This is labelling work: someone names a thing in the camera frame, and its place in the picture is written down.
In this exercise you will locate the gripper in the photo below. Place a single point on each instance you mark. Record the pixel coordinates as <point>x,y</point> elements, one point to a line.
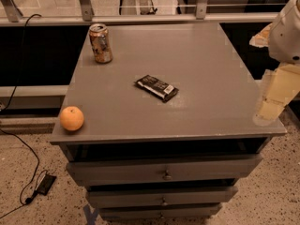
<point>286,37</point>

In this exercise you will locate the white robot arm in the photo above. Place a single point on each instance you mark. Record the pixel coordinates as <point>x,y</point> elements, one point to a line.
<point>282,36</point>

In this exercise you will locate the black rxbar chocolate bar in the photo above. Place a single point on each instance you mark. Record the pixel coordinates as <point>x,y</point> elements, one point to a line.
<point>157,87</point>

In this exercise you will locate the top grey drawer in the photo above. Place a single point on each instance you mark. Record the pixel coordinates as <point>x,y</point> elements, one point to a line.
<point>90,174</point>

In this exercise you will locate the grey drawer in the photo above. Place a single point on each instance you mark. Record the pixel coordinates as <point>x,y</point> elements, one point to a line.
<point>169,211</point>
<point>160,197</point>
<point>90,174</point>

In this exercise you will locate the middle grey drawer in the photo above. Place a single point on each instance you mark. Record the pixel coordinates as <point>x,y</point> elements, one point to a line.
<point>160,197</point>

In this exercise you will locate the grey drawer cabinet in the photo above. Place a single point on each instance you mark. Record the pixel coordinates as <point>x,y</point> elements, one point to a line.
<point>211,115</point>

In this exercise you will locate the beverage can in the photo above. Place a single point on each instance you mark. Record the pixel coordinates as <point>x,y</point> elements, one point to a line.
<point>99,39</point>

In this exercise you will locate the bottom grey drawer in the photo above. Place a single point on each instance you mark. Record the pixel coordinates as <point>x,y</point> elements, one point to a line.
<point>169,211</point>

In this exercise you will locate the metal window railing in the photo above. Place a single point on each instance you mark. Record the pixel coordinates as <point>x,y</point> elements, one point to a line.
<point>72,12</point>

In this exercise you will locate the orange fruit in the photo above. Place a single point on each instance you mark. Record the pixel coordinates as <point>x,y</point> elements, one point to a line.
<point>71,118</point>

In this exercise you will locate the black power adapter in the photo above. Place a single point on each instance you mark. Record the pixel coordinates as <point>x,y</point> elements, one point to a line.
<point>45,184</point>

